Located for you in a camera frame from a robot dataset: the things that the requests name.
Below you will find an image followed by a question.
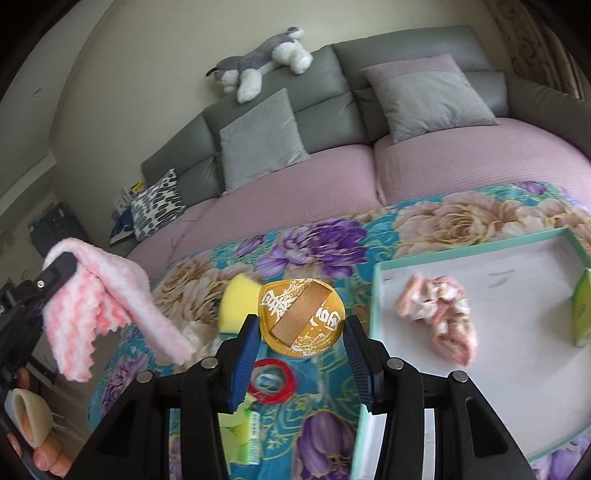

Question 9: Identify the dark blue cabinet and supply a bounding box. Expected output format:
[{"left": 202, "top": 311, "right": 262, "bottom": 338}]
[{"left": 28, "top": 203, "right": 90, "bottom": 259}]

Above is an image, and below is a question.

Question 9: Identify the tan flat strip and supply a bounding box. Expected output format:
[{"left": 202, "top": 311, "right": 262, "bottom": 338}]
[{"left": 271, "top": 284, "right": 334, "bottom": 344}]

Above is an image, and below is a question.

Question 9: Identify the plain grey pillow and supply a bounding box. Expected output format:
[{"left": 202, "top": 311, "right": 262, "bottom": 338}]
[{"left": 219, "top": 88, "right": 311, "bottom": 195}]

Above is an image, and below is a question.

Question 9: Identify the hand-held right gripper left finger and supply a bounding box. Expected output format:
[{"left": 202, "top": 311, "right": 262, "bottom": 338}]
[{"left": 69, "top": 314, "right": 262, "bottom": 480}]

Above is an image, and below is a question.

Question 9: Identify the pink crumpled cloth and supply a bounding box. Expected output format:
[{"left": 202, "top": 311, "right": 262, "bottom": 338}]
[{"left": 396, "top": 272, "right": 478, "bottom": 366}]

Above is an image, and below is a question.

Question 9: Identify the green carton box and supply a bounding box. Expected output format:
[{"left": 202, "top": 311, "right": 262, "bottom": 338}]
[{"left": 573, "top": 268, "right": 591, "bottom": 347}]

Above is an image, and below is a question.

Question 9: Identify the yellow sponge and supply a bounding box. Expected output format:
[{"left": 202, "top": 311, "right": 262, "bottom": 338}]
[{"left": 219, "top": 273, "right": 260, "bottom": 334}]

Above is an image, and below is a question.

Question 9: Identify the white tray with teal rim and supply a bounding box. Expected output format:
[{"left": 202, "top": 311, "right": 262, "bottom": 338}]
[{"left": 351, "top": 227, "right": 591, "bottom": 480}]

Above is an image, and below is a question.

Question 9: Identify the pink striped fluffy towel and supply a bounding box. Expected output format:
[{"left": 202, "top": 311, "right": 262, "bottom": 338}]
[{"left": 41, "top": 237, "right": 195, "bottom": 383}]

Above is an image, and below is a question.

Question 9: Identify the grey and pink pillow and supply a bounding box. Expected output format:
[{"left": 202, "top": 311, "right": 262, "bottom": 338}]
[{"left": 361, "top": 54, "right": 500, "bottom": 145}]

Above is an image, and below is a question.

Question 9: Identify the black white patterned pillow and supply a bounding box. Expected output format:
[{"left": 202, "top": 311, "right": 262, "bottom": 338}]
[{"left": 130, "top": 168, "right": 187, "bottom": 241}]

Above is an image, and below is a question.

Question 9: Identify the gold round plate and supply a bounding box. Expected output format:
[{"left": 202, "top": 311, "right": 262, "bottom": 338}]
[{"left": 259, "top": 278, "right": 346, "bottom": 358}]

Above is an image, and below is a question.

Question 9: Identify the patterned curtain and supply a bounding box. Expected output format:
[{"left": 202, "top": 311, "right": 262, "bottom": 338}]
[{"left": 485, "top": 0, "right": 591, "bottom": 100}]

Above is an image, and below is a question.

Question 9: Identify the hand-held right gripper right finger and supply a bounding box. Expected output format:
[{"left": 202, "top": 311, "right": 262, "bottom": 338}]
[{"left": 342, "top": 316, "right": 532, "bottom": 480}]

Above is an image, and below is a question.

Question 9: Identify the grey sofa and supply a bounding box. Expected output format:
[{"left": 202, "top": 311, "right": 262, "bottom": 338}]
[{"left": 141, "top": 25, "right": 591, "bottom": 206}]

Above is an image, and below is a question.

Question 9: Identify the red tape roll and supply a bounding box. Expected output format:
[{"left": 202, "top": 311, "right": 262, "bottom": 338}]
[{"left": 249, "top": 357, "right": 297, "bottom": 404}]

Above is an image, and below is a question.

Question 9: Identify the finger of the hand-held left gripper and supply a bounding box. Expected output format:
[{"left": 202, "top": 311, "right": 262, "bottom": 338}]
[{"left": 36, "top": 252, "right": 79, "bottom": 292}]

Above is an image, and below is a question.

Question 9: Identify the grey white plush dog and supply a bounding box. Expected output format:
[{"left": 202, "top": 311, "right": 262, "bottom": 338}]
[{"left": 205, "top": 27, "right": 314, "bottom": 103}]

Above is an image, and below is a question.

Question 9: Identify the blue white cloth item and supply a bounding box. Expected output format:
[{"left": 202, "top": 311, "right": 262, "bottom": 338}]
[{"left": 110, "top": 216, "right": 138, "bottom": 245}]

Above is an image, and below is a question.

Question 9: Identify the person's left hand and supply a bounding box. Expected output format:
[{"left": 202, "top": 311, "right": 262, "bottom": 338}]
[{"left": 7, "top": 369, "right": 71, "bottom": 478}]

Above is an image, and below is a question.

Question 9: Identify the pink sofa cover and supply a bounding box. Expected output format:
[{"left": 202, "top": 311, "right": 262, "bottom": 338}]
[{"left": 127, "top": 117, "right": 591, "bottom": 278}]

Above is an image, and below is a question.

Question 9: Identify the green yellow packet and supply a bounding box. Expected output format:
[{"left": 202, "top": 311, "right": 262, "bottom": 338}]
[{"left": 218, "top": 399, "right": 262, "bottom": 464}]

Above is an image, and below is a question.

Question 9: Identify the floral blanket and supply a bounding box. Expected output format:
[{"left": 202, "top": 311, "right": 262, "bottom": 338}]
[{"left": 88, "top": 181, "right": 591, "bottom": 480}]

